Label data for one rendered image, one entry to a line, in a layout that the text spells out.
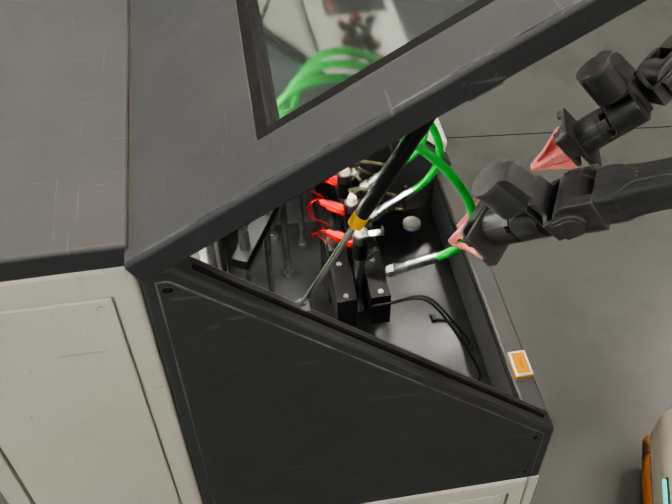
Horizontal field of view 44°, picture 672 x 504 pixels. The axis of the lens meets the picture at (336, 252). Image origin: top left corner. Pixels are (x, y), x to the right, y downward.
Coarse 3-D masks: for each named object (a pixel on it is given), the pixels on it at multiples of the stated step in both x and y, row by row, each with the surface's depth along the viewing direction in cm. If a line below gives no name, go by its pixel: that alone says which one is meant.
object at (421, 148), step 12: (420, 144) 117; (432, 156) 117; (444, 168) 118; (456, 180) 120; (468, 192) 121; (468, 204) 122; (468, 216) 125; (240, 228) 138; (444, 252) 131; (456, 252) 130
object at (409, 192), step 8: (432, 128) 139; (432, 136) 141; (440, 136) 141; (440, 144) 142; (440, 152) 144; (432, 168) 147; (432, 176) 148; (416, 184) 149; (424, 184) 149; (400, 192) 151; (408, 192) 150; (416, 192) 150; (392, 200) 151; (400, 200) 150; (376, 208) 152; (384, 208) 152; (392, 208) 152; (376, 216) 152
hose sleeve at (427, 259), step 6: (432, 252) 133; (414, 258) 135; (420, 258) 134; (426, 258) 133; (432, 258) 132; (396, 264) 137; (402, 264) 136; (408, 264) 135; (414, 264) 134; (420, 264) 134; (426, 264) 134; (396, 270) 136; (402, 270) 136; (408, 270) 136
